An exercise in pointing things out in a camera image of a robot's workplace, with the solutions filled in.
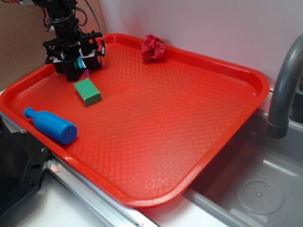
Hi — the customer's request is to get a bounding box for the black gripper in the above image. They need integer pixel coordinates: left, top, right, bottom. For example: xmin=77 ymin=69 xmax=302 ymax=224
xmin=43 ymin=31 xmax=106 ymax=73

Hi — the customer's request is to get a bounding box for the black box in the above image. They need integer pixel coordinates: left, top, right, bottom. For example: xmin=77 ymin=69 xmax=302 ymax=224
xmin=62 ymin=55 xmax=85 ymax=82

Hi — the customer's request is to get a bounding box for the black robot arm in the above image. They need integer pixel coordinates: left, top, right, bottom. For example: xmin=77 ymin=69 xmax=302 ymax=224
xmin=19 ymin=0 xmax=106 ymax=79

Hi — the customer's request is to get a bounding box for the green rectangular block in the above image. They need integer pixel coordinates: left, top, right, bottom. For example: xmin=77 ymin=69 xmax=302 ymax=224
xmin=74 ymin=78 xmax=103 ymax=106

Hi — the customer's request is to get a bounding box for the brown cardboard panel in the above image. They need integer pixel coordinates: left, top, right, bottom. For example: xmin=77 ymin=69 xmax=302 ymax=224
xmin=0 ymin=0 xmax=108 ymax=92

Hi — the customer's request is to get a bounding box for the blue plastic bottle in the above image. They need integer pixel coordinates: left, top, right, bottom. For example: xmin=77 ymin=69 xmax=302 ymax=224
xmin=24 ymin=107 xmax=78 ymax=145

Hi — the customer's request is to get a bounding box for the crumpled red cloth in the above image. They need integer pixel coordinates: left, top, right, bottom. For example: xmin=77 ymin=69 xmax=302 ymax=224
xmin=141 ymin=35 xmax=166 ymax=63

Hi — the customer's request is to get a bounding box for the red plastic tray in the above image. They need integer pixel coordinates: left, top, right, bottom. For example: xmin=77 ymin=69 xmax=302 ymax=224
xmin=0 ymin=34 xmax=269 ymax=208

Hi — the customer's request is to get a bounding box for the grey toy faucet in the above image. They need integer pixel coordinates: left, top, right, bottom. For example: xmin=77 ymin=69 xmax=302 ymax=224
xmin=266 ymin=35 xmax=303 ymax=139

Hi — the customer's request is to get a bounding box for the grey toy sink basin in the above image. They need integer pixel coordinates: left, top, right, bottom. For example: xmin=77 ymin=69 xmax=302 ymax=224
xmin=184 ymin=110 xmax=303 ymax=227

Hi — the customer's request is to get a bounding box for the braided grey cable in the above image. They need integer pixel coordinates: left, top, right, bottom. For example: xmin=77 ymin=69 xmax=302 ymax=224
xmin=84 ymin=0 xmax=106 ymax=57

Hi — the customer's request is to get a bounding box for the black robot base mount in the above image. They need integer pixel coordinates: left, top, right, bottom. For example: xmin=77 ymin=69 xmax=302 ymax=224
xmin=0 ymin=118 xmax=50 ymax=218

